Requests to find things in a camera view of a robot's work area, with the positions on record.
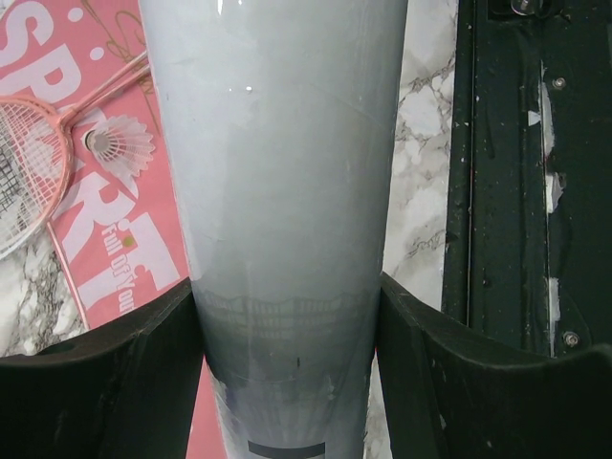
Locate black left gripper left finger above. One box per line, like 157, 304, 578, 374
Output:
1, 280, 204, 458

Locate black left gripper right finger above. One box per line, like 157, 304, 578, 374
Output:
377, 276, 611, 459

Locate white shuttlecock tube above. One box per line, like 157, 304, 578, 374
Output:
140, 1, 407, 458

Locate pink badminton racket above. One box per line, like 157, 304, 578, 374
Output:
1, 52, 149, 226

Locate pink racket bag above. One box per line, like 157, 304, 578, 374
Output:
0, 0, 226, 459

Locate white shuttlecock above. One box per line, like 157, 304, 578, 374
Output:
84, 115, 155, 178

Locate black base frame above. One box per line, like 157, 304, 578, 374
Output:
441, 0, 611, 357

